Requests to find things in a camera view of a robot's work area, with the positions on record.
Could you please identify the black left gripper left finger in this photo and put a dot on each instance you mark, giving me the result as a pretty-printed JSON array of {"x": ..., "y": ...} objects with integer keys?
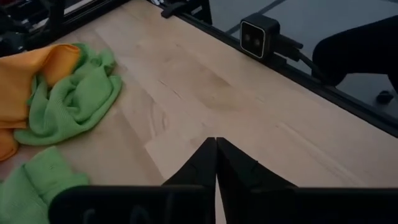
[{"x": 199, "y": 171}]

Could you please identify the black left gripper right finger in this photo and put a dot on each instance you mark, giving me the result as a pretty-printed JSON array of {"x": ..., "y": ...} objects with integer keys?
[{"x": 242, "y": 171}]

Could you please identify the green microfiber towel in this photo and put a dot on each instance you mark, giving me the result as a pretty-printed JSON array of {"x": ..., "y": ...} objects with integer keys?
[
  {"x": 71, "y": 105},
  {"x": 28, "y": 186}
]

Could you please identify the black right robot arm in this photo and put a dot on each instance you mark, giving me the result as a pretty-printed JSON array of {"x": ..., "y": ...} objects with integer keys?
[{"x": 12, "y": 43}]

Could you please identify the orange microfiber towel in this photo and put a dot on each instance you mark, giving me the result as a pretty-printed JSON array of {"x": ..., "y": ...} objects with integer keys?
[{"x": 18, "y": 81}]

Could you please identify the black chair caster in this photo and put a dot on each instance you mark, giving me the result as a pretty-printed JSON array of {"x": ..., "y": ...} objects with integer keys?
[{"x": 385, "y": 97}]

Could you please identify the black stereo camera box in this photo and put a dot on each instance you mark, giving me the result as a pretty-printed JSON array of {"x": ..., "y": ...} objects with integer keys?
[{"x": 258, "y": 37}]

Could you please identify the black table edge bracket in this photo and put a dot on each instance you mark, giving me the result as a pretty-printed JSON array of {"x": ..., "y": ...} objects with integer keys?
[{"x": 199, "y": 9}]

